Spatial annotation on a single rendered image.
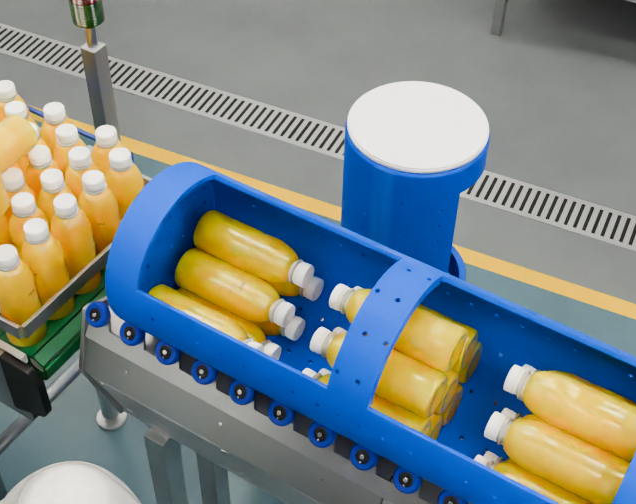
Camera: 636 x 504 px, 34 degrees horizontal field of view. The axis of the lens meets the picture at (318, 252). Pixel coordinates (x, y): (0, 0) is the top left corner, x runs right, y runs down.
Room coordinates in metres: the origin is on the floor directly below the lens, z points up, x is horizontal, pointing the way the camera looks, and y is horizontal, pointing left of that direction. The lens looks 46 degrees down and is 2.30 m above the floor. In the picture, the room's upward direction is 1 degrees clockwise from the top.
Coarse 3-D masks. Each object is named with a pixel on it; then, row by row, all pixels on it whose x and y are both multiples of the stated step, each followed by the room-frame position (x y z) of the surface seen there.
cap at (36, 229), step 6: (30, 222) 1.22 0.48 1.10; (36, 222) 1.22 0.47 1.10; (42, 222) 1.22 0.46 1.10; (24, 228) 1.20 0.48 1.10; (30, 228) 1.20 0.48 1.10; (36, 228) 1.20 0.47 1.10; (42, 228) 1.20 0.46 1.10; (30, 234) 1.19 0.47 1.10; (36, 234) 1.19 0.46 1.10; (42, 234) 1.19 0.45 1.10; (30, 240) 1.19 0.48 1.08; (36, 240) 1.19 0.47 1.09
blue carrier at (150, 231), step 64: (192, 192) 1.25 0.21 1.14; (256, 192) 1.18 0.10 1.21; (128, 256) 1.07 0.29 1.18; (320, 256) 1.18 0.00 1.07; (384, 256) 1.12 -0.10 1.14; (128, 320) 1.05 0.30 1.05; (192, 320) 0.98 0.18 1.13; (320, 320) 1.12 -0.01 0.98; (384, 320) 0.91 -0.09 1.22; (512, 320) 1.01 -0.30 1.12; (256, 384) 0.92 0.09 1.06; (320, 384) 0.87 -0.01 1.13; (384, 448) 0.81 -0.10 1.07; (448, 448) 0.77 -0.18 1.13
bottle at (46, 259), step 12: (24, 240) 1.20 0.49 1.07; (48, 240) 1.20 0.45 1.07; (24, 252) 1.19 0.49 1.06; (36, 252) 1.18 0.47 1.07; (48, 252) 1.19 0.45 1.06; (60, 252) 1.20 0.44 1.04; (36, 264) 1.17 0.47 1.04; (48, 264) 1.18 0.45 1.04; (60, 264) 1.19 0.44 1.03; (36, 276) 1.17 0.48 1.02; (48, 276) 1.17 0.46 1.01; (60, 276) 1.19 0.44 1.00; (48, 288) 1.17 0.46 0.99; (60, 288) 1.18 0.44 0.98; (72, 300) 1.20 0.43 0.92; (60, 312) 1.18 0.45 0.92
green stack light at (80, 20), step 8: (72, 8) 1.71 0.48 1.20; (80, 8) 1.70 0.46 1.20; (88, 8) 1.70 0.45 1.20; (96, 8) 1.71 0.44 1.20; (72, 16) 1.71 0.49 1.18; (80, 16) 1.70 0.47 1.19; (88, 16) 1.70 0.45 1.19; (96, 16) 1.71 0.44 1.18; (104, 16) 1.73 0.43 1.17; (80, 24) 1.70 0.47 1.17; (88, 24) 1.70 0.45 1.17; (96, 24) 1.70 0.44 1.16
